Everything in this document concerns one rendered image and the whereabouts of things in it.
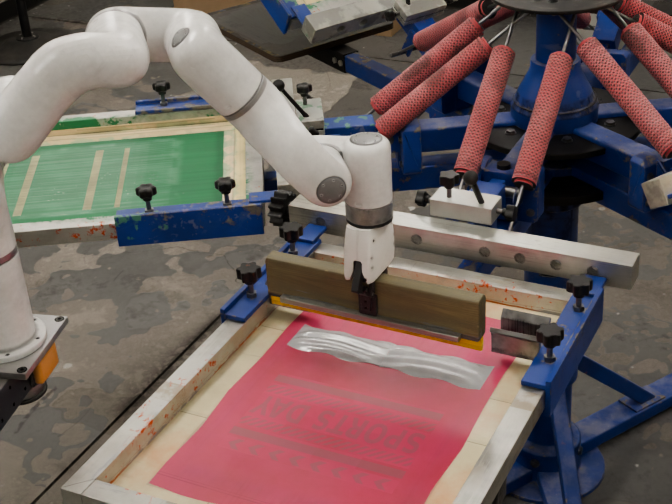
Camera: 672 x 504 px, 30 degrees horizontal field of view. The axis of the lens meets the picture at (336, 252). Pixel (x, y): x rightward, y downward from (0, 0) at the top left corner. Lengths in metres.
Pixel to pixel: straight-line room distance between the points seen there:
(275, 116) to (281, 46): 1.72
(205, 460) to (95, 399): 1.85
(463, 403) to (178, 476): 0.47
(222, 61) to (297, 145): 0.16
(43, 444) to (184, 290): 0.85
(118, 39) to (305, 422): 0.69
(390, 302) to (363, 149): 0.28
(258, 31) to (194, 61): 1.89
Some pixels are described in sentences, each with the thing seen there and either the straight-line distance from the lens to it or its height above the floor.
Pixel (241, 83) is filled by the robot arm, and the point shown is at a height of 1.51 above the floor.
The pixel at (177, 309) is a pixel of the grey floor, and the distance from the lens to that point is 4.15.
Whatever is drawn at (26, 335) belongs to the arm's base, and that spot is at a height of 1.16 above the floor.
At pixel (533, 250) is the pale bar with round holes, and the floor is 1.04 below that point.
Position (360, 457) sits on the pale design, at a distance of 1.95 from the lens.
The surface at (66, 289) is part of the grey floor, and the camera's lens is 4.37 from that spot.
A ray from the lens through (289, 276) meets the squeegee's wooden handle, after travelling 2.09.
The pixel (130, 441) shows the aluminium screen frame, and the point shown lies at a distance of 1.98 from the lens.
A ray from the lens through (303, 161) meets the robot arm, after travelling 1.81.
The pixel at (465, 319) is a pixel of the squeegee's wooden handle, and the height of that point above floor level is 1.10.
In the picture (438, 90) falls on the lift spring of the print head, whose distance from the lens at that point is 2.71.
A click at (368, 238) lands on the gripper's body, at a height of 1.23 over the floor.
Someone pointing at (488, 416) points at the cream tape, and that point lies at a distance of 2.02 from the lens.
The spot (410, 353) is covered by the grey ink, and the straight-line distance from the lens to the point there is 2.15.
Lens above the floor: 2.19
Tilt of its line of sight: 30 degrees down
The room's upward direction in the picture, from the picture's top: 4 degrees counter-clockwise
